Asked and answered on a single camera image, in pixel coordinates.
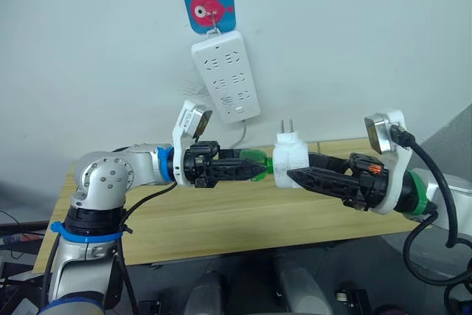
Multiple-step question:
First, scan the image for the white power strip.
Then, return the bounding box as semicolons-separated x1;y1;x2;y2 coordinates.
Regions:
190;30;261;125

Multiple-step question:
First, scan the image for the grey rounded shape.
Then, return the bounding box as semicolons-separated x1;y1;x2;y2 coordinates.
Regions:
187;271;232;315
273;255;330;315

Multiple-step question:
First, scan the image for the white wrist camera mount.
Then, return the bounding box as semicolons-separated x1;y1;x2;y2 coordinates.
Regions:
172;100;214;186
364;108;414;216

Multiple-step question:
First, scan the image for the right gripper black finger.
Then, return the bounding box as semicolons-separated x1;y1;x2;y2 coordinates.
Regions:
308;151;354;175
286;166;365;204

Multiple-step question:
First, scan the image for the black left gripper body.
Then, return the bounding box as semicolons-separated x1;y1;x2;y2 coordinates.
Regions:
183;140;222;189

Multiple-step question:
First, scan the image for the dark cluttered side shelf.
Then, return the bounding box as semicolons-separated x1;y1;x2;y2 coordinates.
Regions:
0;221;51;257

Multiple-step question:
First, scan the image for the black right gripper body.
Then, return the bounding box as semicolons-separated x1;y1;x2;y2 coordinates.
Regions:
341;152;390;213

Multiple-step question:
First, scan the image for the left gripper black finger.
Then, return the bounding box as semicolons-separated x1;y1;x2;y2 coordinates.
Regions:
212;157;263;183
217;148;245;162

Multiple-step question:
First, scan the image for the white power strip cord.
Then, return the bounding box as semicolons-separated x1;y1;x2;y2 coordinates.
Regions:
230;119;249;149

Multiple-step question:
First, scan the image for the metal wall hook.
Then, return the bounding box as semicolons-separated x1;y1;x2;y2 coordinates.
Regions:
206;11;223;34

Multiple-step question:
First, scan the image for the green right wrist ring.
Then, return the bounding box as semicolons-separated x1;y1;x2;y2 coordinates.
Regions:
407;173;440;224

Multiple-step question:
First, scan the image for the blue left wrist band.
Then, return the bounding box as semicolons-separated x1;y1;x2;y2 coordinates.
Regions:
156;146;175;183

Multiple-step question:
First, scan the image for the white mosquito repellent heater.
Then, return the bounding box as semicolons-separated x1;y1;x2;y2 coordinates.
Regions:
271;119;310;190

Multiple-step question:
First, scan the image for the green repellent liquid bottle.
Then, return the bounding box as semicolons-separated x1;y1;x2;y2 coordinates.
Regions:
239;148;276;182

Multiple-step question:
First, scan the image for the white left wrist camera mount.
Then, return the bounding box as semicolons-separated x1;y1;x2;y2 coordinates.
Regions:
172;100;214;186

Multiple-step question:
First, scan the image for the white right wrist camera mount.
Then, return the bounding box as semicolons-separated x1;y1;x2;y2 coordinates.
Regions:
364;108;414;216

